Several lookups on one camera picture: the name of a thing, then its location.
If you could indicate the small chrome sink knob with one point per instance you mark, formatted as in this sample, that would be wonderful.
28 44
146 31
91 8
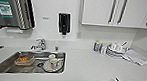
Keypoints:
56 48

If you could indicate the black soap dispenser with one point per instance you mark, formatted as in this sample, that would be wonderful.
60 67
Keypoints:
64 23

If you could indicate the blue dish soap bottle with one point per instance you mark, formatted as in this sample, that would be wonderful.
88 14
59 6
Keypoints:
96 45

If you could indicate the white mug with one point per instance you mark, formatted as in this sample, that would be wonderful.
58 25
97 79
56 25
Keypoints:
54 60

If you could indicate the small white bottle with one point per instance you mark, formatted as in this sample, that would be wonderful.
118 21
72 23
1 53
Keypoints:
102 49

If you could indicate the chrome faucet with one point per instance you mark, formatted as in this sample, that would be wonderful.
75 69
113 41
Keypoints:
39 44

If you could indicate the white plate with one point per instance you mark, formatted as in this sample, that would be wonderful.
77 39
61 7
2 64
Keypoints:
47 69

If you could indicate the stack of plates and cutlery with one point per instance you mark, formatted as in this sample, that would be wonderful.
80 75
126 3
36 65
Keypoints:
117 49

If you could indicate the orange food container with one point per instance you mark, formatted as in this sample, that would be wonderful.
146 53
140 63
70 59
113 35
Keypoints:
24 60

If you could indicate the steel paper towel dispenser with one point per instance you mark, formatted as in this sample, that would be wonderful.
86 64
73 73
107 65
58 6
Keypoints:
13 11

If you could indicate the stainless steel sink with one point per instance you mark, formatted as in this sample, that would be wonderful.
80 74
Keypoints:
4 67

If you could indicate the white wall outlet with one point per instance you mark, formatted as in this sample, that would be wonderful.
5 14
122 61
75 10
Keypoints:
79 34

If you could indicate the small wall label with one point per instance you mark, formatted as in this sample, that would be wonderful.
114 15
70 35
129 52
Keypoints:
46 18

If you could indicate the white wall cabinet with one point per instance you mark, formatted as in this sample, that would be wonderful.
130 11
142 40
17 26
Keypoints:
121 12

